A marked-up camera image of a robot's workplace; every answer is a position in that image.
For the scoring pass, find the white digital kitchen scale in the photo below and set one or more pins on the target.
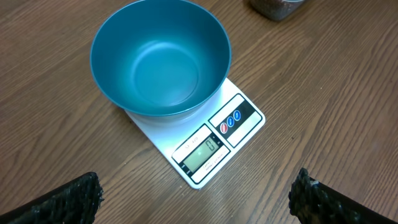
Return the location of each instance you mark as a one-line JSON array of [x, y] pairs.
[[199, 143]]

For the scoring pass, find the teal blue bowl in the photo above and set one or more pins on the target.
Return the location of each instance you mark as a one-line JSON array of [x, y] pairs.
[[160, 58]]

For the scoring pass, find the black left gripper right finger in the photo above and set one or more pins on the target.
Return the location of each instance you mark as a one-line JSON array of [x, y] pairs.
[[313, 202]]

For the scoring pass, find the clear plastic bean container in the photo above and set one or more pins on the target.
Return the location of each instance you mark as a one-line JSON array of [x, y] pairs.
[[276, 10]]

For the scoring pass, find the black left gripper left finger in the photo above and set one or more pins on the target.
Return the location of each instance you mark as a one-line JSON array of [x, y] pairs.
[[77, 201]]

